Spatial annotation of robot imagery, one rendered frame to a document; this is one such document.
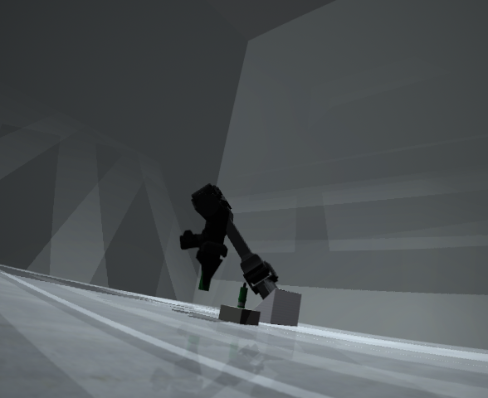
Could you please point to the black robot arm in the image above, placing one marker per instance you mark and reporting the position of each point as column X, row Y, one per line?
column 210, row 203

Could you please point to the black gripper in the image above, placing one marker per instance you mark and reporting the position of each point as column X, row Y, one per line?
column 211, row 250

